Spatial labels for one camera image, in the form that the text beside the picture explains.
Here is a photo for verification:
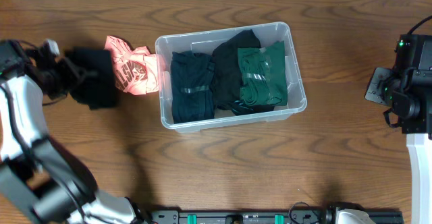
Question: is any black garment with tape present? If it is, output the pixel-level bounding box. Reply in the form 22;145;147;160
65;47;119;110

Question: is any coral orange shirt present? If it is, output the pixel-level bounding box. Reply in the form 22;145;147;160
105;36;159;95

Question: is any dark green garment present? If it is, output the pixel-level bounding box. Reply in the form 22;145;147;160
238;41;288;106

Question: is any dark navy garment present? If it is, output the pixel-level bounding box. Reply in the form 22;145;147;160
170;51;215;123

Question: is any clear plastic storage bin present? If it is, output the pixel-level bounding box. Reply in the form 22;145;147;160
155;22;307;133

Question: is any black shirt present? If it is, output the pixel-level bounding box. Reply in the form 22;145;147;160
211;30;274;115

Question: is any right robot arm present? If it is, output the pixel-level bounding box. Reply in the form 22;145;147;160
364;33;431;223

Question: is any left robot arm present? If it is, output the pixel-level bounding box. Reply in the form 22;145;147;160
1;40;146;223

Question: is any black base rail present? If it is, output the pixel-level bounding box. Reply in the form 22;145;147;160
148;202;404;224

